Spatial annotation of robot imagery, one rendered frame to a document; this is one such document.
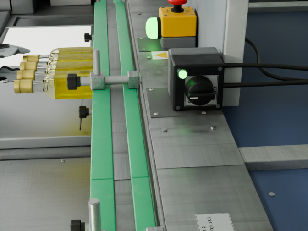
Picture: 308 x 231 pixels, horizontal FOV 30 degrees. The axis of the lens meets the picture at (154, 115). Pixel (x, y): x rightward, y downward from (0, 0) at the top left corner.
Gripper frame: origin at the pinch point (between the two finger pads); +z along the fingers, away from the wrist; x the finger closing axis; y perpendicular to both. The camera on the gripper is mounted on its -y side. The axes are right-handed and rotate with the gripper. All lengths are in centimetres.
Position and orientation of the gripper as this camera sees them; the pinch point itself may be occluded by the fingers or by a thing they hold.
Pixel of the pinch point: (27, 60)
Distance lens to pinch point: 159.2
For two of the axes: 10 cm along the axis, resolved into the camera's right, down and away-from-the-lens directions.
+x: -0.1, -9.0, -4.5
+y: 0.9, 4.4, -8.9
